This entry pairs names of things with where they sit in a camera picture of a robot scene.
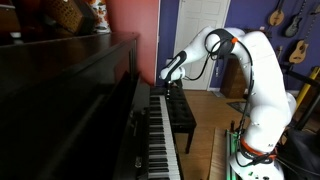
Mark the yellow pole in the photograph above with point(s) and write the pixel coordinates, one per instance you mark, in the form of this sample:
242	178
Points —
306	86

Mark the white panelled door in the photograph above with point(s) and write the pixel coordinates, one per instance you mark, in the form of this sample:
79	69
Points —
193	16

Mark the floral vase on piano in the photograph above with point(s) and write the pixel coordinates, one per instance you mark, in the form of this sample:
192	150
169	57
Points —
102	21

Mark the black tufted piano bench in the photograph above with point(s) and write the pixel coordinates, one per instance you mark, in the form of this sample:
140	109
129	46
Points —
180	114

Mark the wooden cabinet by door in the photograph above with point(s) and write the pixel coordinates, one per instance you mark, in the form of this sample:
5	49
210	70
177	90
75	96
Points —
233	84

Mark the mandolin on wall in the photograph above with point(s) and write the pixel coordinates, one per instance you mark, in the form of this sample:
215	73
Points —
277	16

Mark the woven basket on piano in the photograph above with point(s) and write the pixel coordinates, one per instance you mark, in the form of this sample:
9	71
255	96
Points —
76	16

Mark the dark electric guitar on wall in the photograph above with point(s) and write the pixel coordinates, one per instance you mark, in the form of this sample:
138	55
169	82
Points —
293	27

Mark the black stand right side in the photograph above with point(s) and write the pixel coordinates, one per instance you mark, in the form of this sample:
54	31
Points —
300	154

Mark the black upright piano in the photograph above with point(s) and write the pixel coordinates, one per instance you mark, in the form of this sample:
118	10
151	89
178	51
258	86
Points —
78	109

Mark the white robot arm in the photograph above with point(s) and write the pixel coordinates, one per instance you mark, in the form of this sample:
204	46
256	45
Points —
271	106

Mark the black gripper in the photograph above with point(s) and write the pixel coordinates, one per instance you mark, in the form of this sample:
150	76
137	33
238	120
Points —
169	83

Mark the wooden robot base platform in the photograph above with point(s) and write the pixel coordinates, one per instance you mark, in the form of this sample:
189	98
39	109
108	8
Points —
219	166

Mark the ukulele on wall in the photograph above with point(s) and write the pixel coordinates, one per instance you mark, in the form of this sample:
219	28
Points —
299	53

